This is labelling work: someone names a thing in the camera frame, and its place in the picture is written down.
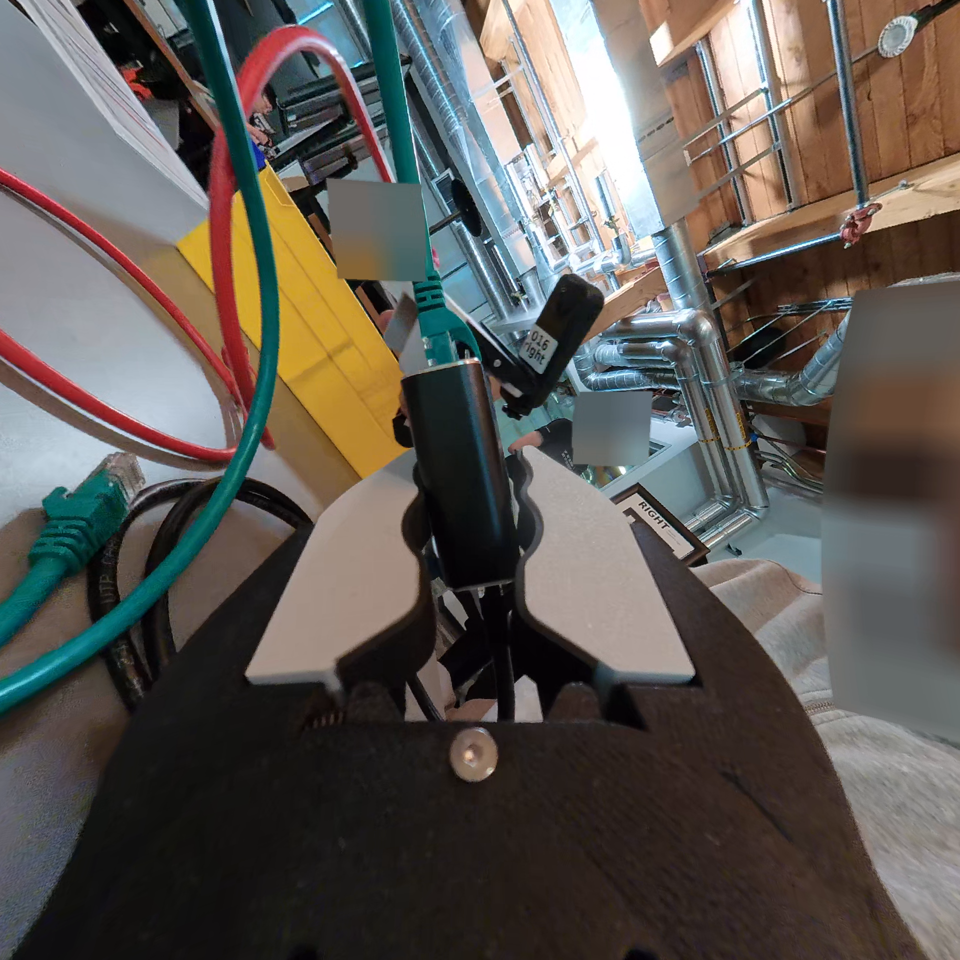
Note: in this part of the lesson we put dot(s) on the yellow plastic bin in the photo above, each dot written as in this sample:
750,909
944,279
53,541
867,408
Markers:
322,337

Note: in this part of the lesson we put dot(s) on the round ceiling lamp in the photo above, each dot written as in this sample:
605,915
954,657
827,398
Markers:
898,36

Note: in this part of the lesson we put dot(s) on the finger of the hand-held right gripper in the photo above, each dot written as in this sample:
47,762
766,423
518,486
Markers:
403,334
465,319

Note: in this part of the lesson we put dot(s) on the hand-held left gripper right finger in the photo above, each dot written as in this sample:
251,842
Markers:
600,585

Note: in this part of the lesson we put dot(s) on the printed paper sheet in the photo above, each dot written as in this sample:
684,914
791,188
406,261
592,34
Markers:
112,112

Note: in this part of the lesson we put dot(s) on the silver spiral duct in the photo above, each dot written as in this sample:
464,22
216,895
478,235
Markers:
431,75

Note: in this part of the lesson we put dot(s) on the silver pipe cluster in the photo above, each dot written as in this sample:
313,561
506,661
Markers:
694,337

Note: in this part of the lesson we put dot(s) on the silver elbow duct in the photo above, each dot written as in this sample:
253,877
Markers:
795,379

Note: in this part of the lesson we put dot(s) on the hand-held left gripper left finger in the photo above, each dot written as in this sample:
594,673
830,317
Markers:
345,585

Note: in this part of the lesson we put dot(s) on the black ethernet adapter box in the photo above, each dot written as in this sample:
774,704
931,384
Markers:
457,465

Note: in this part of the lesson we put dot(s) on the black framed sign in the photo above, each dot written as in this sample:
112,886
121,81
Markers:
660,525

